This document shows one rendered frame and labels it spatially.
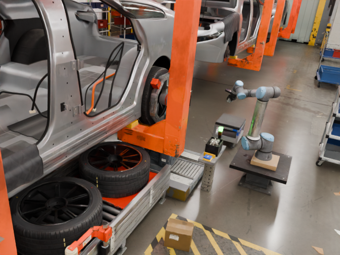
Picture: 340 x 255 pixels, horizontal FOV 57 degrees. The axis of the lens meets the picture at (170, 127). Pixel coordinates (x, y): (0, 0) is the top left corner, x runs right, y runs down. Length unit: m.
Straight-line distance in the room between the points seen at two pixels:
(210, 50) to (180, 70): 3.17
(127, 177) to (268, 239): 1.39
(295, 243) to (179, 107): 1.60
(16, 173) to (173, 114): 1.39
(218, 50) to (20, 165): 4.46
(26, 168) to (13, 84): 1.90
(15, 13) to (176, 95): 2.28
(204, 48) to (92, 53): 1.97
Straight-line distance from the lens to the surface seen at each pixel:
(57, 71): 2.19
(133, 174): 2.76
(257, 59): 6.81
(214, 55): 5.91
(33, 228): 2.31
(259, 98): 3.18
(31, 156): 2.19
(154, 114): 3.30
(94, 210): 2.38
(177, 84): 2.73
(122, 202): 2.81
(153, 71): 3.36
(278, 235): 3.21
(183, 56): 2.66
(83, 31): 5.05
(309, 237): 3.33
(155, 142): 3.03
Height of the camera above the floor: 2.02
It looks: 25 degrees down
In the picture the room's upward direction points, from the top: 5 degrees clockwise
